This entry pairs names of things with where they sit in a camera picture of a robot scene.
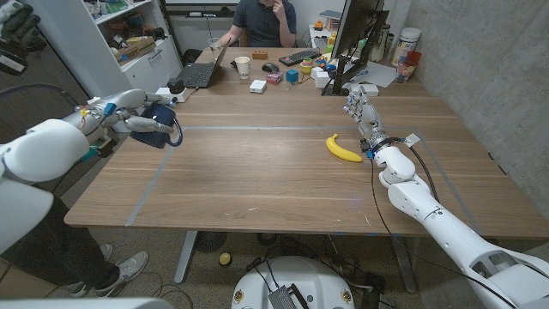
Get white cube boxes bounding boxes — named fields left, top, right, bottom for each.
left=310, top=66, right=331, bottom=89

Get yellow banana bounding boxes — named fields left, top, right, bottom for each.
left=325, top=133, right=364, bottom=164

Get red plastic cup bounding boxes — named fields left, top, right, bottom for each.
left=395, top=50, right=423, bottom=84

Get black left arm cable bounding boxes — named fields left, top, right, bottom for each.
left=0, top=82, right=81, bottom=109

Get black device on torso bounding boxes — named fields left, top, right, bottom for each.
left=268, top=282, right=310, bottom=309

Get white sneaker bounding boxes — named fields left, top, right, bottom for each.
left=93, top=251, right=149, bottom=299
left=66, top=243, right=113, bottom=299

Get dark tall bottle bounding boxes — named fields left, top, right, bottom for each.
left=370, top=23, right=391, bottom=64

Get black and white teleoperation glove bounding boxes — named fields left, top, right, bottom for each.
left=0, top=0, right=47, bottom=76

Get standing person in black trousers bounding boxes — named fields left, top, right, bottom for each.
left=0, top=195, right=122, bottom=289

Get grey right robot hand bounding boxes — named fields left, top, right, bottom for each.
left=342, top=85, right=389, bottom=153

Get white shelf cabinet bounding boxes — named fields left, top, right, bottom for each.
left=19, top=0, right=184, bottom=133

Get white power strip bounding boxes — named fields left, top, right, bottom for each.
left=154, top=87, right=190, bottom=104

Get grey table leg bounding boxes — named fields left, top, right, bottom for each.
left=173, top=230, right=199, bottom=285
left=391, top=235, right=419, bottom=295

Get black power adapter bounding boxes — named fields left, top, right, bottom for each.
left=166, top=77, right=186, bottom=95

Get black computer monitor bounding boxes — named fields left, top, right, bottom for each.
left=321, top=10, right=390, bottom=96
left=330, top=0, right=386, bottom=61

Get cardboard box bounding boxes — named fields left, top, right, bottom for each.
left=114, top=35, right=158, bottom=65

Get white robot torso base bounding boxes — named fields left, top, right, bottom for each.
left=231, top=256, right=356, bottom=309

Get white paper sheet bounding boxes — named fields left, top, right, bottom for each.
left=342, top=59, right=398, bottom=89

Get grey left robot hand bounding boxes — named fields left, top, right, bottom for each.
left=75, top=88, right=177, bottom=158

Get white cylindrical canister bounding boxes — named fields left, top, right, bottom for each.
left=390, top=27, right=423, bottom=68

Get black keyboard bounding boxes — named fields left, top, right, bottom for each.
left=278, top=48, right=322, bottom=68

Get round black floor fan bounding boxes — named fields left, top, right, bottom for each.
left=195, top=231, right=228, bottom=253

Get dark blue mug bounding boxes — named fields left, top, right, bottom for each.
left=130, top=102, right=184, bottom=150

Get seated person in dark shirt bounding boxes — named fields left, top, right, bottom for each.
left=216, top=0, right=298, bottom=48

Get long black right arm cable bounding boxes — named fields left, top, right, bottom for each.
left=369, top=159, right=520, bottom=308

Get long white box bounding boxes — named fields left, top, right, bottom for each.
left=349, top=82, right=380, bottom=98

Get clear drinking glass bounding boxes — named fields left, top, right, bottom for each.
left=207, top=37, right=224, bottom=60

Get short black right forearm cable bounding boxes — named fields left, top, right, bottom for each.
left=389, top=137, right=440, bottom=202

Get white paper cup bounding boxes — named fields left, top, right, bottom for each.
left=234, top=56, right=251, bottom=81

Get black laptop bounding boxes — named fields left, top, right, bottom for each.
left=174, top=37, right=232, bottom=89

